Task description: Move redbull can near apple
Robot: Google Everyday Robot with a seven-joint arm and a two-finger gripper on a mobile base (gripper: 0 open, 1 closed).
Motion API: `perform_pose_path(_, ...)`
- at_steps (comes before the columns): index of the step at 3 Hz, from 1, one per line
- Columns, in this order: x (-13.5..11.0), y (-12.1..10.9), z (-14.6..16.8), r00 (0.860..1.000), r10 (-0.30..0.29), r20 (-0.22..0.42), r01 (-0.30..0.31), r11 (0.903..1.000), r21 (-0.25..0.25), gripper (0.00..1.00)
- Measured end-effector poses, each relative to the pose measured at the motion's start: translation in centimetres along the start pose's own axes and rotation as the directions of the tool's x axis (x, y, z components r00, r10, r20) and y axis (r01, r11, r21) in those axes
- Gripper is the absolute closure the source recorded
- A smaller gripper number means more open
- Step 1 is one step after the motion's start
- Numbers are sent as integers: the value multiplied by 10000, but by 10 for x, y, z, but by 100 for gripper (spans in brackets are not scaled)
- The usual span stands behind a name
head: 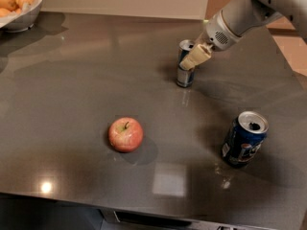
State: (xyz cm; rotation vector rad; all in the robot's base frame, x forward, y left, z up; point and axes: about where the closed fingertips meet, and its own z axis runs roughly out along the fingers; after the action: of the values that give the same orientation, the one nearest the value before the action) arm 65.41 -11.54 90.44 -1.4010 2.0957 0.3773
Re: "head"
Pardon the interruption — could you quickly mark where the orange fruit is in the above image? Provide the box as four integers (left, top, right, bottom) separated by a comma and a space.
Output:
16, 0, 34, 10
0, 0, 18, 12
0, 8, 11, 17

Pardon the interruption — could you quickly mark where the red apple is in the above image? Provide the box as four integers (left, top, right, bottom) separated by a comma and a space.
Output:
108, 117, 144, 152

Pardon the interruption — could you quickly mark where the blue Pepsi can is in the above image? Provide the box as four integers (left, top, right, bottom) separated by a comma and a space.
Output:
221, 111, 269, 168

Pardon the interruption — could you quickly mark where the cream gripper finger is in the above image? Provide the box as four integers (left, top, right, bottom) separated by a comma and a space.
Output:
179, 43, 212, 71

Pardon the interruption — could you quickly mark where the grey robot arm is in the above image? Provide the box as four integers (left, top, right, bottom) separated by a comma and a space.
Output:
179, 0, 307, 71

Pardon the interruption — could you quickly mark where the Red Bull can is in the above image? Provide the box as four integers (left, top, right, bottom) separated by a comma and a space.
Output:
177, 39, 194, 88

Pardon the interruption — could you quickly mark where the white fruit bowl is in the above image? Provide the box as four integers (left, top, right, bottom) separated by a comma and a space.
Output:
0, 0, 46, 34

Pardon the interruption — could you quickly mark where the orange fruit bottom left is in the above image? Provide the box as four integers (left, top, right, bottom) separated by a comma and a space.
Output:
0, 8, 11, 17

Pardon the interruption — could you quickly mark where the orange fruit middle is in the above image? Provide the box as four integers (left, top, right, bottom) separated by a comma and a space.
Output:
16, 0, 34, 10

